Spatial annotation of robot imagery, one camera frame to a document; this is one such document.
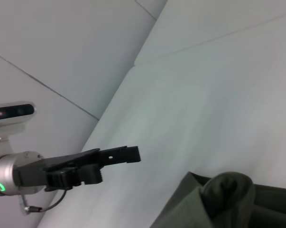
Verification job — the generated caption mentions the black cable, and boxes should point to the black cable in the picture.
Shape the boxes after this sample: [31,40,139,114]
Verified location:
[24,187,68,213]

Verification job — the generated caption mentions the dark green FREE! t-shirt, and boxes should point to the dark green FREE! t-shirt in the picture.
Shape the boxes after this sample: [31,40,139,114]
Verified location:
[149,171,286,228]

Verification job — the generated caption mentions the silver camera mount bracket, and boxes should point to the silver camera mount bracket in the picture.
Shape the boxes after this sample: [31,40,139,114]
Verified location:
[0,136,11,158]

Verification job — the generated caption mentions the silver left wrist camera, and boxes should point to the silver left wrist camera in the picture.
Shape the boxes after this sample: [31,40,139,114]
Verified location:
[0,101,37,137]

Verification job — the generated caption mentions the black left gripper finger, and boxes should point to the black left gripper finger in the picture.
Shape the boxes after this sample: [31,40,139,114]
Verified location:
[80,165,104,186]
[99,145,142,165]

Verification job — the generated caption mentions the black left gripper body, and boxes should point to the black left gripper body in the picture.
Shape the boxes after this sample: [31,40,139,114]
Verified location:
[16,148,101,192]

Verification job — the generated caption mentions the silver metal connector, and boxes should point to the silver metal connector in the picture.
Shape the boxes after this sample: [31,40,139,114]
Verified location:
[18,194,30,216]

